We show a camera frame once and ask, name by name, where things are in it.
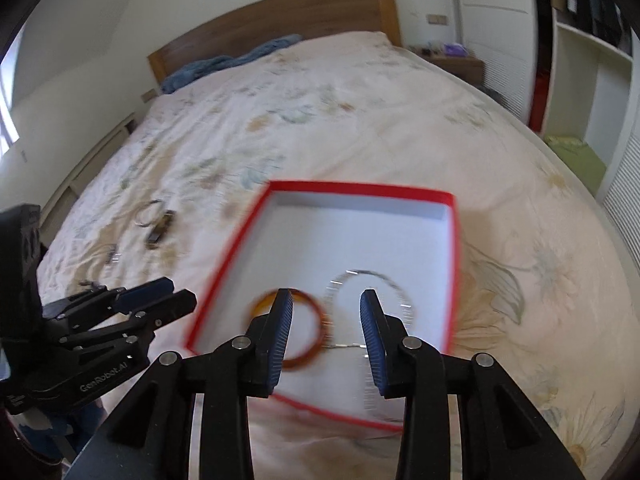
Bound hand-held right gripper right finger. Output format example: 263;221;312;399
359;289;588;480

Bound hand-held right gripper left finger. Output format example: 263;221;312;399
65;287;296;480

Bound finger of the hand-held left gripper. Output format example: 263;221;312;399
42;276;176;332
60;288;198;361

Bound amber bangle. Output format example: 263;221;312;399
247;287;328;371

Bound silver bead necklace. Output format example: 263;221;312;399
320;268;418;411

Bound red shallow cardboard box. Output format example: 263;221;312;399
186;180;460;433

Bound dark tortoiseshell bangle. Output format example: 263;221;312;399
145;210;177;248

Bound thin silver bangle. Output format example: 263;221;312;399
134;200;168;226

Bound blue pillow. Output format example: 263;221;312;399
235;34;303;66
160;57;236;95

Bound window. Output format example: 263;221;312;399
0;35;21;156

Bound green mat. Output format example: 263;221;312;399
542;133;610;197

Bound wooden nightstand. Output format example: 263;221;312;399
410;42;486;86

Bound red cabinet panel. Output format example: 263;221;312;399
529;72;551;133

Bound white louvred door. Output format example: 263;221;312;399
600;122;640;246

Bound wooden headboard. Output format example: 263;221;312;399
146;0;403;95

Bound white wardrobe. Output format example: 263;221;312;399
447;0;538;123

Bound white shelf unit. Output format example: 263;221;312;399
542;0;640;196

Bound low white wall cabinet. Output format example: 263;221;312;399
37;111;138;226

